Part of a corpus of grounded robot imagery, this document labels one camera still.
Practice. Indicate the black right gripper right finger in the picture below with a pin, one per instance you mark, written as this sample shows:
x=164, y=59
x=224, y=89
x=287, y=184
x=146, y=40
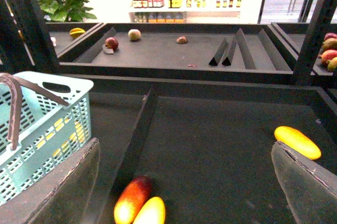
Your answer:
x=309, y=188

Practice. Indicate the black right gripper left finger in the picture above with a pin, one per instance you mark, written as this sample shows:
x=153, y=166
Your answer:
x=63, y=195

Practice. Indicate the light blue plastic basket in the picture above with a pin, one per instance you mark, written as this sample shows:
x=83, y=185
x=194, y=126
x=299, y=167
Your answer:
x=45, y=118

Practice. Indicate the red orange mango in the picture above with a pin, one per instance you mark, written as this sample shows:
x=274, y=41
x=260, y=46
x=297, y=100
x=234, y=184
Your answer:
x=132, y=199

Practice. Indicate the yellow orange mango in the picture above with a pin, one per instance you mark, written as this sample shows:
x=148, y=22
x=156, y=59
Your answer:
x=154, y=211

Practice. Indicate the green mango bottom right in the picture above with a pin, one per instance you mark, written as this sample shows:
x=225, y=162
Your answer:
x=332, y=65

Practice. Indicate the red mango top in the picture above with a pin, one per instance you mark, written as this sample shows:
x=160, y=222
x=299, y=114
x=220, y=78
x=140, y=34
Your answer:
x=330, y=35

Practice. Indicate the black tray divider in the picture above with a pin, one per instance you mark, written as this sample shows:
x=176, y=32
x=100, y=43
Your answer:
x=128, y=164

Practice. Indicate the black triangular divider right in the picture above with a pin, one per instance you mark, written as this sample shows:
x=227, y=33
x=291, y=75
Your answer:
x=227, y=61

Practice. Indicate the black triangular divider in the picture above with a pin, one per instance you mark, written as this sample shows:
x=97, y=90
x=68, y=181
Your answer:
x=227, y=61
x=219, y=53

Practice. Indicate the black triangular divider left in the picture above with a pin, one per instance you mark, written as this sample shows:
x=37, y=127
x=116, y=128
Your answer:
x=219, y=53

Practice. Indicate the dark red apple far tray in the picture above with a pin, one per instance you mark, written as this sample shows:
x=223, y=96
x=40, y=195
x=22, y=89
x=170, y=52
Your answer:
x=111, y=43

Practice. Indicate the yellow starfruit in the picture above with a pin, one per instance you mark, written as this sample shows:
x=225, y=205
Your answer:
x=76, y=32

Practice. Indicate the black far display tray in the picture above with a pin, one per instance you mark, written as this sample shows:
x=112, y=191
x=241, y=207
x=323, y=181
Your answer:
x=260, y=55

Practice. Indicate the pale green apple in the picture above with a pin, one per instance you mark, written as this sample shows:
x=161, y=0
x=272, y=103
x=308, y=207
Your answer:
x=134, y=35

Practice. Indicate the brown fruit half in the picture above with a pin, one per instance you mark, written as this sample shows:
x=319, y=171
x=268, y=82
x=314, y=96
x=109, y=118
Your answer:
x=182, y=40

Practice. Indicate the shelf of bottled goods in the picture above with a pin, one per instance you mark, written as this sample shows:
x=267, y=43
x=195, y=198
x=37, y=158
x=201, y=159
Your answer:
x=184, y=11

